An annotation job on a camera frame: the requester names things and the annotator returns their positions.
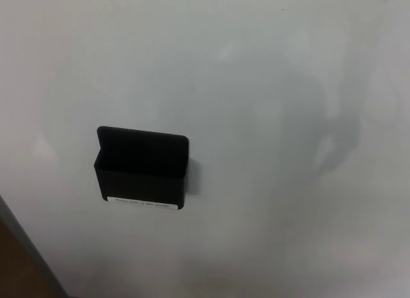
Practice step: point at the black magnetic marker holder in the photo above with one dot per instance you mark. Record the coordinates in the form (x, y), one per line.
(141, 179)

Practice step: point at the white magnetic whiteboard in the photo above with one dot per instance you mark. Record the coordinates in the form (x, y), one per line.
(256, 86)

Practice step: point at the grey whiteboard frame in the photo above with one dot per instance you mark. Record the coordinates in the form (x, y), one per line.
(33, 256)

